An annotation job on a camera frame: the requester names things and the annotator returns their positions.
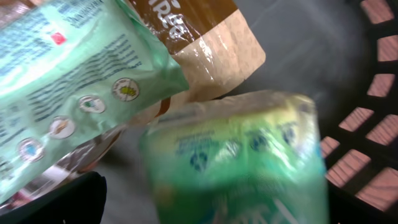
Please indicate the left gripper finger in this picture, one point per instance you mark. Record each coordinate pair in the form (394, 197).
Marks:
(80, 201)

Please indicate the mint green snack packet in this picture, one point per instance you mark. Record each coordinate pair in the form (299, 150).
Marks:
(70, 71)

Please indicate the small teal tissue pack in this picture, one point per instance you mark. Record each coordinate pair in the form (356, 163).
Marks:
(250, 158)

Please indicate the brown nut pouch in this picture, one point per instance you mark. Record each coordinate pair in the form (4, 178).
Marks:
(210, 40)

